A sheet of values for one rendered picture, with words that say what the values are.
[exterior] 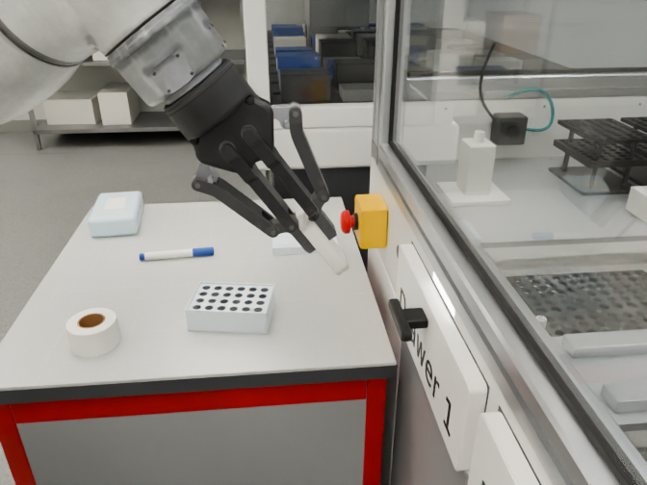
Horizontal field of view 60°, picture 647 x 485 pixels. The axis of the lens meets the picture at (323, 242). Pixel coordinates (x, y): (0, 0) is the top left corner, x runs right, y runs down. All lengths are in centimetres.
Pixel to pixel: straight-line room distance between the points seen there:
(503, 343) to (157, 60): 36
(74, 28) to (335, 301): 60
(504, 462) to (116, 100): 421
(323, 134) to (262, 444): 76
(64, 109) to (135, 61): 418
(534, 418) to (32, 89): 50
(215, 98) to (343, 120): 90
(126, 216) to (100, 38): 74
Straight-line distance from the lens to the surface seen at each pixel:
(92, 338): 87
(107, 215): 122
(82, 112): 463
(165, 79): 49
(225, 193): 55
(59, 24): 51
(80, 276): 110
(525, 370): 47
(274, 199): 55
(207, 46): 49
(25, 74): 56
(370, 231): 92
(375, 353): 83
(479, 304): 54
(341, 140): 139
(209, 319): 88
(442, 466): 73
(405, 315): 65
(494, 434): 50
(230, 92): 50
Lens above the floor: 127
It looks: 27 degrees down
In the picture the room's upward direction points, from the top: straight up
